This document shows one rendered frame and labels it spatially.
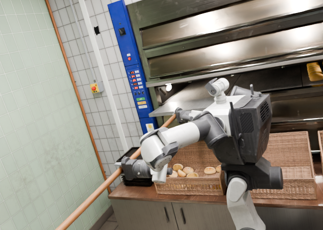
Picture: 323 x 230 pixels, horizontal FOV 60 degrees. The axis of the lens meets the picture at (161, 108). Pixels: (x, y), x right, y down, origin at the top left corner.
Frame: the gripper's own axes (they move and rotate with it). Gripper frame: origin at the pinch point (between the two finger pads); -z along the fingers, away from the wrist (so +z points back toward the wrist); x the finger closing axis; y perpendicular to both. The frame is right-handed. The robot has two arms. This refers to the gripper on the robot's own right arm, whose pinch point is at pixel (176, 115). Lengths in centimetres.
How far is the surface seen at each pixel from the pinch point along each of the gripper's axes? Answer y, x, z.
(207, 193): 2, -60, 19
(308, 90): -81, -4, 53
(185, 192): 12, -59, 5
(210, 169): -19, -56, -1
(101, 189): 80, 0, 57
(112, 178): 73, 0, 51
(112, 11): 2, 89, -61
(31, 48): 70, 76, -100
